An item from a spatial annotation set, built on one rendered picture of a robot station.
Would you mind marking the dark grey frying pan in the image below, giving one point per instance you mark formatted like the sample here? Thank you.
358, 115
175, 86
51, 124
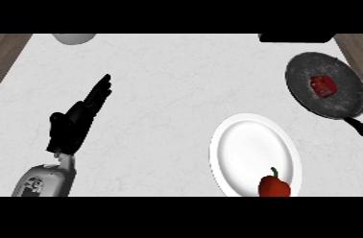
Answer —
320, 88

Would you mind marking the red bell pepper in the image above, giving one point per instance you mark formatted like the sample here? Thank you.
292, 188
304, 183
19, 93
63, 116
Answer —
273, 186

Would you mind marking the red cupcake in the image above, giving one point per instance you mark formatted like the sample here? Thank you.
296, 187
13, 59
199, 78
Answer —
321, 86

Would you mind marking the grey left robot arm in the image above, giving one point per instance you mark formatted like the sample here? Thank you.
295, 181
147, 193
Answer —
48, 179

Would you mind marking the black flat appliance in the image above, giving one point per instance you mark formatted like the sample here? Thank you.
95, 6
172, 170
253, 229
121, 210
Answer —
295, 37

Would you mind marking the white round plate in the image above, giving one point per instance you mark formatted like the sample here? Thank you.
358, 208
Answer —
249, 149

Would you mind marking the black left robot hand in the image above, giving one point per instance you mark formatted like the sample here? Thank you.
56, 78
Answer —
75, 123

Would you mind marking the pale grey round bowl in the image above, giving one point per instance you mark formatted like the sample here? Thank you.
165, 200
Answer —
72, 38

